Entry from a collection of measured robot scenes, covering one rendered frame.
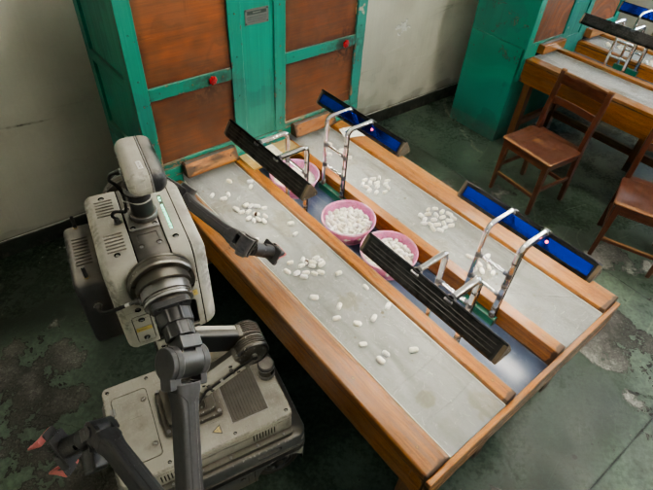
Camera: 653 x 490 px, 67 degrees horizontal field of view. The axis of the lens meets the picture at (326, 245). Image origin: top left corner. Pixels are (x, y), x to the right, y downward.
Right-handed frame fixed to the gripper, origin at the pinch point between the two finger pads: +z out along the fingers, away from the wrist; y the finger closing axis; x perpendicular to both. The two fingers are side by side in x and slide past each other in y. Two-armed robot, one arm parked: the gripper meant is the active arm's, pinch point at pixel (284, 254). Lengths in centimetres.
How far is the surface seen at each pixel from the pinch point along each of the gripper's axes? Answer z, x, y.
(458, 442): 8, 8, -96
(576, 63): 258, -195, 46
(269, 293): -3.4, 15.3, -6.9
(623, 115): 232, -167, -15
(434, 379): 17, 0, -75
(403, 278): -3, -25, -51
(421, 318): 28, -11, -54
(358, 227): 45.5, -19.4, 4.3
